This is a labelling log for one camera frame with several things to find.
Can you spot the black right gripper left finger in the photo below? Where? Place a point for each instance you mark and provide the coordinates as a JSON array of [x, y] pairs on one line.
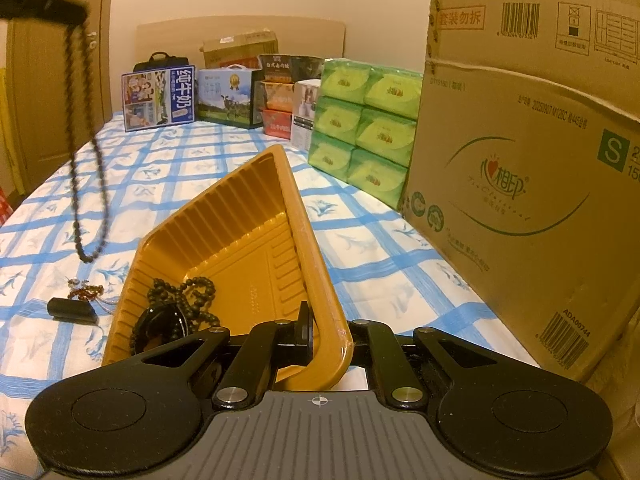
[[266, 349]]

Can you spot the white product box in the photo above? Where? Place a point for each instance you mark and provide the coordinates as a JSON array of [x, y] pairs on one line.
[[304, 106]]

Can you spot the black smart band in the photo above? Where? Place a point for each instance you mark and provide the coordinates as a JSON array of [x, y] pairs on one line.
[[72, 311]]

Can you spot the large cardboard box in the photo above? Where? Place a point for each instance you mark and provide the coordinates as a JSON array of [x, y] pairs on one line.
[[525, 169]]

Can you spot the green tissue pack bundle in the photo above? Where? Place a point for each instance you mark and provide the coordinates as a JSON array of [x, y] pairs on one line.
[[365, 126]]

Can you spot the cow picture milk box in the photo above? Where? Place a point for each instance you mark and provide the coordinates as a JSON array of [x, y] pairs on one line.
[[230, 96]]

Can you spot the yellow plastic tray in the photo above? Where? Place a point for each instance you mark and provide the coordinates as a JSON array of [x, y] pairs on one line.
[[249, 233]]

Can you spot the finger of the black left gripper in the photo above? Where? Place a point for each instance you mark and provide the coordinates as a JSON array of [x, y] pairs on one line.
[[63, 12]]

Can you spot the small brown cardboard box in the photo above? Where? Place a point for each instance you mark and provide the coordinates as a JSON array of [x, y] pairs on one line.
[[243, 49]]

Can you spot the red white checkered cloth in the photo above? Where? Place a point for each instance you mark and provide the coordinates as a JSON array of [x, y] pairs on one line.
[[6, 209]]

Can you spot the blue milk carton box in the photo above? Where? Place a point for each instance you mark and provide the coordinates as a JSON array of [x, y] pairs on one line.
[[158, 98]]

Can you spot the stacked dark snack boxes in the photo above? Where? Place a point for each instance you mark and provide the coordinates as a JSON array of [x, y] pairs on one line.
[[281, 72]]

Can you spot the wooden door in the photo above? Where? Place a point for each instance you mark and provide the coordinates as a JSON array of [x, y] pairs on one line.
[[35, 136]]

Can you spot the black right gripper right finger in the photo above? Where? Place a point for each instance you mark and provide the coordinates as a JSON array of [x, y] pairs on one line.
[[390, 376]]

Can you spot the black bag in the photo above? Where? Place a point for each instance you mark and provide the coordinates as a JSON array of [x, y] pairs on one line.
[[161, 60]]

